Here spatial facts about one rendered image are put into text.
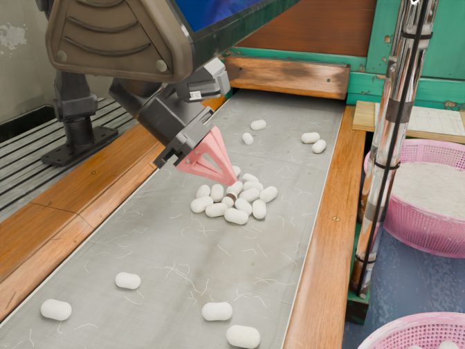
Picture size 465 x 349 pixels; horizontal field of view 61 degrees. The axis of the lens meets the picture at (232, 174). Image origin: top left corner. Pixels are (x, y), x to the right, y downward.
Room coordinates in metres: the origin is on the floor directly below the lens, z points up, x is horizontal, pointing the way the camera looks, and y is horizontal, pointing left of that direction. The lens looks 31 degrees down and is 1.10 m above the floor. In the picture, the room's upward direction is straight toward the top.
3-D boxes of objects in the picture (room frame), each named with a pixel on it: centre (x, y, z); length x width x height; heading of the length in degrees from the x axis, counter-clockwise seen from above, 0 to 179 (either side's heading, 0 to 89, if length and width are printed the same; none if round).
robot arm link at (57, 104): (0.86, 0.36, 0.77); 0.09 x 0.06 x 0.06; 123
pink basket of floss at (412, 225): (0.56, -0.36, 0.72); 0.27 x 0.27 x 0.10
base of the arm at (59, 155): (0.86, 0.37, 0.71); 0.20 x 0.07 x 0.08; 156
